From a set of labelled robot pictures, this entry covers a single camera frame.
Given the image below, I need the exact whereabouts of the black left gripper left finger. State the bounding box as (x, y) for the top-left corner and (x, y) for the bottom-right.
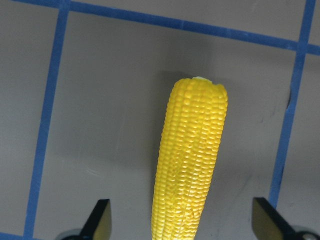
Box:
(79, 199), (112, 240)

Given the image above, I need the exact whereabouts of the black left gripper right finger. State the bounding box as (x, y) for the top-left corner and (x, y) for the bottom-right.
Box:
(251, 197), (296, 240)

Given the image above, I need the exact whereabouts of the yellow corn cob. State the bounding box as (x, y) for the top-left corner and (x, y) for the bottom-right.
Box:
(151, 76), (228, 240)

